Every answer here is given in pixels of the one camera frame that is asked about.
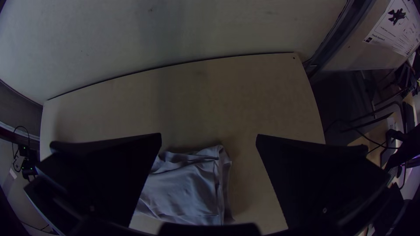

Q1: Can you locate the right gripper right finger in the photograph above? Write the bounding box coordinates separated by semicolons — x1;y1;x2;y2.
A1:
255;133;404;236

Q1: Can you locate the white paper poster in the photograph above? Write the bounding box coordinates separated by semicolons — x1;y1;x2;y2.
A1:
362;0;420;58

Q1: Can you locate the grey t-shirt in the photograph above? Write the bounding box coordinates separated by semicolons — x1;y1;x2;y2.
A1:
133;144;235;227

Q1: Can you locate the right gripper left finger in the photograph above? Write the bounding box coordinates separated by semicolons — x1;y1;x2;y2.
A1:
24;132;162;236

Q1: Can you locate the pale wooden side table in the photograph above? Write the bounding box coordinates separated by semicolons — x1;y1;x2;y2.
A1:
347;93;420;197

